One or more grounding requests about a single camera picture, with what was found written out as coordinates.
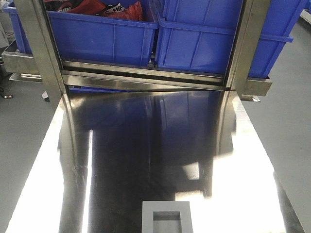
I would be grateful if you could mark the blue bin with red items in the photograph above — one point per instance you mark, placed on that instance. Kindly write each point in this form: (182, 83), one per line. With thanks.
(105, 39)

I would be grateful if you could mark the red black packaged items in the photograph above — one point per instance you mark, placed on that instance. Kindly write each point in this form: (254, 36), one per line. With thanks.
(97, 8)

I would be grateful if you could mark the stainless steel cart frame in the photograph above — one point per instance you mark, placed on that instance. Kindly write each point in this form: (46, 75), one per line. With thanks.
(45, 65)

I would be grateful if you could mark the blue bin right on cart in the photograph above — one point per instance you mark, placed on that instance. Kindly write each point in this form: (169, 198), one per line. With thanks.
(198, 35)

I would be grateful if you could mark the gray square base block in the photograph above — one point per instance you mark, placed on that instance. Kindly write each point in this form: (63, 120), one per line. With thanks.
(166, 217)

